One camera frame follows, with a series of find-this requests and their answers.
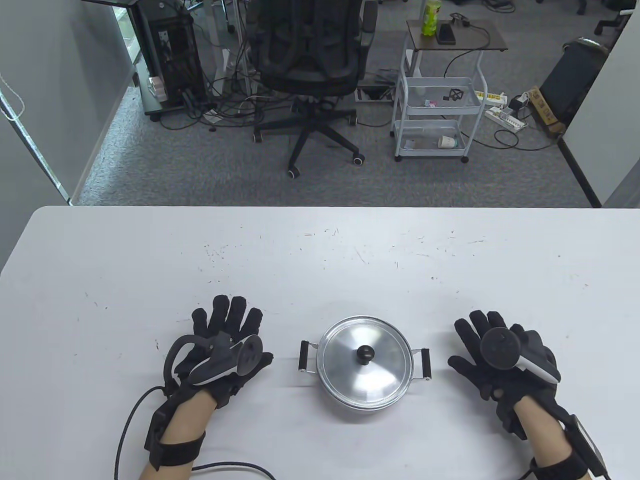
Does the person's left hand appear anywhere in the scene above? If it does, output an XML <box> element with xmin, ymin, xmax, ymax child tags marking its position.
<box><xmin>172</xmin><ymin>295</ymin><xmax>275</xmax><ymax>411</ymax></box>

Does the person's right hand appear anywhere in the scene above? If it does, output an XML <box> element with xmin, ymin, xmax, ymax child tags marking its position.
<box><xmin>447</xmin><ymin>310</ymin><xmax>562</xmax><ymax>441</ymax></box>

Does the silver pot with black handles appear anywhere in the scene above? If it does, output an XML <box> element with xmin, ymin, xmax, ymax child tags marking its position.
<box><xmin>299</xmin><ymin>315</ymin><xmax>433</xmax><ymax>411</ymax></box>

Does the silver pot lid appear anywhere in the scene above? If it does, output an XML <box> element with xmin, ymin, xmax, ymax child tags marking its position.
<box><xmin>318</xmin><ymin>316</ymin><xmax>414</xmax><ymax>406</ymax></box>

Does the person's right forearm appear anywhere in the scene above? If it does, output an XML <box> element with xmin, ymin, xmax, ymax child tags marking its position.
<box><xmin>512</xmin><ymin>397</ymin><xmax>577</xmax><ymax>480</ymax></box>

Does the person's left forearm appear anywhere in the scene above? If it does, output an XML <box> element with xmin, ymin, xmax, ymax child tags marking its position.
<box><xmin>137</xmin><ymin>387</ymin><xmax>217</xmax><ymax>480</ymax></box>

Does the black white hand controller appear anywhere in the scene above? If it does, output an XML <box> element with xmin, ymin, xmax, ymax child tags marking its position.
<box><xmin>480</xmin><ymin>327</ymin><xmax>562</xmax><ymax>385</ymax></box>

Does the black grey hand controller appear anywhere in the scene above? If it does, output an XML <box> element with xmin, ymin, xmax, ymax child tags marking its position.
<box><xmin>162</xmin><ymin>334</ymin><xmax>264</xmax><ymax>396</ymax></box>

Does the black left wrist device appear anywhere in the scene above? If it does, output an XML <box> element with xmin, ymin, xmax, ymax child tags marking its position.
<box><xmin>144</xmin><ymin>395</ymin><xmax>207</xmax><ymax>472</ymax></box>

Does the black wrist device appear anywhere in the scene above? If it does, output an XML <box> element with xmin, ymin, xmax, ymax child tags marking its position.
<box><xmin>144</xmin><ymin>395</ymin><xmax>207</xmax><ymax>472</ymax></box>
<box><xmin>529</xmin><ymin>400</ymin><xmax>609</xmax><ymax>480</ymax></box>

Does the black right wrist device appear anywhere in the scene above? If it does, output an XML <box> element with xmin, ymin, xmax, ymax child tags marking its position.
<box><xmin>529</xmin><ymin>400</ymin><xmax>609</xmax><ymax>480</ymax></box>

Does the brown cardboard box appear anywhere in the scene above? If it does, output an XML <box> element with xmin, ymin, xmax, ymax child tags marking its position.
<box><xmin>528</xmin><ymin>86</ymin><xmax>568</xmax><ymax>140</ymax></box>

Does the silver metal pole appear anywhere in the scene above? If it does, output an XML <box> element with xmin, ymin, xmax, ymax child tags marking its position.
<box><xmin>0</xmin><ymin>89</ymin><xmax>74</xmax><ymax>207</ymax></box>

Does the black office chair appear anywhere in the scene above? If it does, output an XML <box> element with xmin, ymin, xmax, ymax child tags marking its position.
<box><xmin>246</xmin><ymin>0</ymin><xmax>379</xmax><ymax>179</ymax></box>

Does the black flat panel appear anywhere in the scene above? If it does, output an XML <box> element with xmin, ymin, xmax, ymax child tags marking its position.
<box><xmin>539</xmin><ymin>37</ymin><xmax>614</xmax><ymax>127</ymax></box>

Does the black computer tower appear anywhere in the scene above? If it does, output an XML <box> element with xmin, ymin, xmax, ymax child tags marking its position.
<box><xmin>134</xmin><ymin>0</ymin><xmax>207</xmax><ymax>110</ymax></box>

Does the white rolling cart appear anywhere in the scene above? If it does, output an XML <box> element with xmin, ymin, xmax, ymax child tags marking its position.
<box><xmin>390</xmin><ymin>19</ymin><xmax>509</xmax><ymax>164</ymax></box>

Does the green drink bottle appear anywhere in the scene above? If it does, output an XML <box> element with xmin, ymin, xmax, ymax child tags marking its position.
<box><xmin>421</xmin><ymin>0</ymin><xmax>443</xmax><ymax>37</ymax></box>

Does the black glove cable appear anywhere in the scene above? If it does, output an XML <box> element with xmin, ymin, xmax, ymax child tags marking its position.
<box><xmin>114</xmin><ymin>386</ymin><xmax>277</xmax><ymax>480</ymax></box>

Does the black floor cable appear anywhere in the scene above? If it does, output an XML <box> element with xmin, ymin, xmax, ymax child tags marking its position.
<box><xmin>459</xmin><ymin>116</ymin><xmax>560</xmax><ymax>152</ymax></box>

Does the tangle of black cables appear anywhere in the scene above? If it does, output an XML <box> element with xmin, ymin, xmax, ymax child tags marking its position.
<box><xmin>182</xmin><ymin>30</ymin><xmax>301</xmax><ymax>132</ymax></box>

